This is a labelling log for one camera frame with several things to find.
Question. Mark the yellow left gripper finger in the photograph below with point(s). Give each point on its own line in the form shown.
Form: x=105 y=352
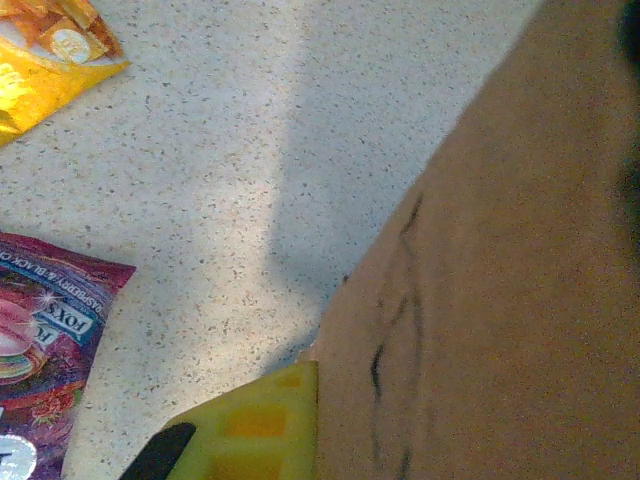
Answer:
x=260 y=430

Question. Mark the brown cardboard box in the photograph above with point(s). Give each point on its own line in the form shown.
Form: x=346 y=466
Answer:
x=500 y=280

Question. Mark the purple candy packet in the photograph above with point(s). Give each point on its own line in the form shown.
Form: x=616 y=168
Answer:
x=45 y=350

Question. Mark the yellow snack packet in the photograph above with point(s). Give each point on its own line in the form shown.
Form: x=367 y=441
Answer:
x=45 y=65

